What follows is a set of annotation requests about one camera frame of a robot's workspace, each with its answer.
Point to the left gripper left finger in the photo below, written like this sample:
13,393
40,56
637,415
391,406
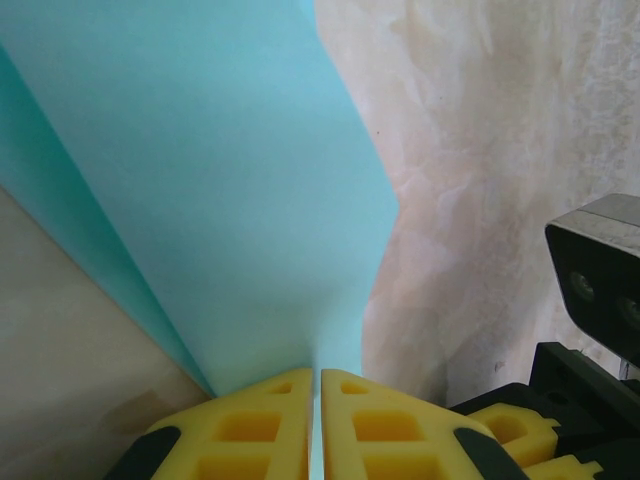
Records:
300,430

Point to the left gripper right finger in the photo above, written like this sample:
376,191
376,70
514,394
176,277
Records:
335,430

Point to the light blue cloth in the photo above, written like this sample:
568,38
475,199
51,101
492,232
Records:
225,200

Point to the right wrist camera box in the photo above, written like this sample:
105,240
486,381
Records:
595,260

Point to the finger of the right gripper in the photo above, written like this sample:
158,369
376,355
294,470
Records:
565,470
530,435

